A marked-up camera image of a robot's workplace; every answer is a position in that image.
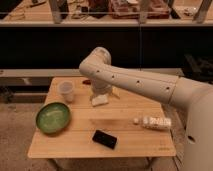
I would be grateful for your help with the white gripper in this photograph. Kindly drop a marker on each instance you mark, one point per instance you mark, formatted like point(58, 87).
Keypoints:
point(99, 88)

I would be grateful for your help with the green ceramic bowl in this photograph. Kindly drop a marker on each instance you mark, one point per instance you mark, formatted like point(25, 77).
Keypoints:
point(53, 117)

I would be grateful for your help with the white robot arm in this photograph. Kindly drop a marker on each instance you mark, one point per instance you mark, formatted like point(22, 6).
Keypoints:
point(193, 97)

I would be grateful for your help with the white rectangular block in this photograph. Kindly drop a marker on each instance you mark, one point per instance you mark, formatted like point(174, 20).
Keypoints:
point(99, 100)

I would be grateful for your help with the small dark red object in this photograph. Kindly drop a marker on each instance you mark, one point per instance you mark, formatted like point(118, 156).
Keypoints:
point(86, 82)

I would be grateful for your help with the black rectangular phone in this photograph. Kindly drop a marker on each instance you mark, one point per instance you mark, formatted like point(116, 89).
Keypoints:
point(104, 139)

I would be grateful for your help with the wooden folding table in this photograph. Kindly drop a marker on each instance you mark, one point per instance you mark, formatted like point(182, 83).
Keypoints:
point(114, 118)

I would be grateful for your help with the white pill bottle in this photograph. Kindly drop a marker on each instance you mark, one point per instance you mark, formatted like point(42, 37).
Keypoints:
point(159, 123)

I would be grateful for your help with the long background workbench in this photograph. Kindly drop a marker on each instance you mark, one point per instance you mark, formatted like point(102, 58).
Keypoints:
point(107, 13)

